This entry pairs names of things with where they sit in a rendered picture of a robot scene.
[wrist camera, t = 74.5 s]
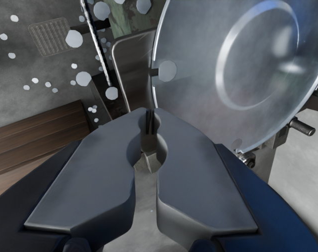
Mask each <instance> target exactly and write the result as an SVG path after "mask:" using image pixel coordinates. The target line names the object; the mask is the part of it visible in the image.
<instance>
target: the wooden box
mask: <svg viewBox="0 0 318 252"><path fill-rule="evenodd" d="M94 130H95V128H94V126H93V124H92V122H91V120H90V118H89V116H88V113H87V111H86V109H85V107H84V105H83V103H82V102H81V100H77V101H74V102H71V103H68V104H65V105H63V106H60V107H57V108H54V109H51V110H48V111H45V112H43V113H40V114H37V115H34V116H31V117H28V118H25V119H23V120H20V121H17V122H14V123H11V124H8V125H5V126H3V127H0V195H1V194H2V193H3V192H5V191H6V190H7V189H8V188H10V187H11V186H12V185H14V184H15V183H16V182H17V181H19V180H20V179H22V178H23V177H24V176H26V175H27V174H28V173H30V172H31V171H32V170H34V169H35V168H36V167H38V166H39V165H41V164H42V163H43V162H45V161H46V160H47V159H49V158H50V157H51V156H53V155H54V154H55V153H57V152H58V151H60V150H61V149H62V148H64V147H65V146H66V145H68V144H69V143H70V142H72V141H81V140H82V139H84V138H85V137H86V136H87V135H89V134H90V133H92V132H93V131H94Z"/></svg>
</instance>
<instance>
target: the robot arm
mask: <svg viewBox="0 0 318 252"><path fill-rule="evenodd" d="M150 121H151V134H152V135H154V137H155V138H156V139H157V153H156V158H157V160H158V161H159V162H160V163H161V165H162V166H161V168H160V169H158V171H157V191H156V216H157V227H158V229H159V230H160V232H161V233H163V234H164V235H166V236H167V237H169V238H170V239H172V240H173V241H175V242H176V243H178V244H180V245H181V246H183V247H184V248H185V249H187V250H188V252H318V240H317V239H316V237H315V236H314V235H313V233H312V232H311V231H310V229H309V228H308V227H307V225H306V224H305V223H304V221H303V220H302V219H301V218H300V217H299V215H298V214H297V213H296V212H295V211H294V209H293V208H292V207H291V206H290V205H289V204H288V203H287V202H286V201H285V200H284V199H283V198H282V197H281V196H280V195H279V194H278V193H277V192H276V191H275V190H274V189H273V188H272V187H271V186H270V185H268V184H267V183H266V182H265V181H264V180H263V179H262V178H261V177H259V176H258V175H257V174H256V173H255V172H254V171H253V170H251V169H250V168H249V167H248V166H247V165H246V164H245V163H244V162H242V161H241V160H240V159H239V158H238V157H237V156H236V155H234V154H233V153H232V152H231V151H230V150H229V149H228V148H227V147H225V146H224V145H223V144H222V143H218V144H215V143H214V142H213V141H211V140H210V139H209V138H208V137H207V136H206V135H205V134H204V133H202V132H201V131H200V130H198V129H197V128H195V127H194V126H192V125H191V124H189V123H187V122H185V121H184V120H182V119H180V118H178V117H176V116H175V115H173V114H171V113H169V112H167V111H166V110H164V109H162V108H155V109H151V110H150V109H146V108H144V107H140V108H138V109H136V110H134V111H131V112H129V113H127V114H125V115H123V116H121V117H119V118H116V119H114V120H112V121H110V122H108V123H106V124H104V125H102V126H101V127H99V128H97V129H96V130H94V131H93V132H92V133H90V134H89V135H87V136H86V137H85V138H84V139H82V140H81V141H76V140H73V141H72V142H70V143H69V144H68V145H66V146H65V147H64V148H62V149H61V150H60V151H58V152H57V153H55V154H54V155H53V156H51V157H50V158H49V159H47V160H46V161H45V162H43V163H42V164H41V165H39V166H38V167H36V168H35V169H34V170H32V171H31V172H30V173H28V174H27V175H26V176H24V177H23V178H22V179H20V180H19V181H17V182H16V183H15V184H14V185H12V186H11V187H10V188H8V189H7V190H6V191H5V192H3V193H2V194H1V195H0V252H102V251H103V248H104V245H106V244H107V243H109V242H111V241H113V240H115V239H116V238H118V237H120V236H122V235H123V234H125V233H126V232H128V231H129V230H130V228H131V227H132V224H133V218H134V211H135V205H136V193H135V172H134V169H133V166H134V165H135V164H136V162H137V161H138V160H139V159H140V158H141V140H142V139H143V138H144V137H145V136H146V135H148V134H149V129H150Z"/></svg>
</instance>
